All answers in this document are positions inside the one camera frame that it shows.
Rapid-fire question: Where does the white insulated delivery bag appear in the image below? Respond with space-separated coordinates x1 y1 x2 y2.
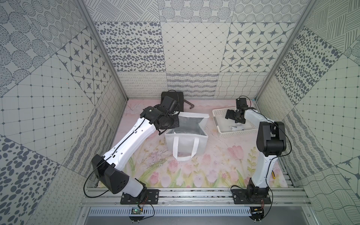
165 112 210 161

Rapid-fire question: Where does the aluminium rail frame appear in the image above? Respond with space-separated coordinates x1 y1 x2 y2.
80 186 314 221

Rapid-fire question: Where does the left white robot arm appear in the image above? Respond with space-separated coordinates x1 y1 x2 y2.
91 96 180 201

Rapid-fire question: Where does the black allen key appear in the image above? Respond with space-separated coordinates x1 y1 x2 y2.
184 99 195 109

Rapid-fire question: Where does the floral pink table mat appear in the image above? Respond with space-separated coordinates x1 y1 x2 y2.
97 98 289 189

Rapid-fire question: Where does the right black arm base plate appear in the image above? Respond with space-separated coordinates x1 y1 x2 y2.
231 188 272 205

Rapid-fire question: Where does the white perforated plastic basket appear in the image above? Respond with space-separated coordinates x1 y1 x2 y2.
212 107 258 138

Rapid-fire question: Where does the black controller box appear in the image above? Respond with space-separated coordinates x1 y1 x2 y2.
249 207 264 222

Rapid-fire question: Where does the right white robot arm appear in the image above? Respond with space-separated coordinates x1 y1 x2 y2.
225 96 287 195

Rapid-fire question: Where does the clear ice pack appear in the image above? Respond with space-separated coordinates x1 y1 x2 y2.
230 125 247 132

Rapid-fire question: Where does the green circuit board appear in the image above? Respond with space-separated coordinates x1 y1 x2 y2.
131 207 142 215

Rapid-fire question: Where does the black plastic case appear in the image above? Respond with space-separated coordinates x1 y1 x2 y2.
160 90 184 112

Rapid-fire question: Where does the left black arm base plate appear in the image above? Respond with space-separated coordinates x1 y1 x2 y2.
121 189 159 205

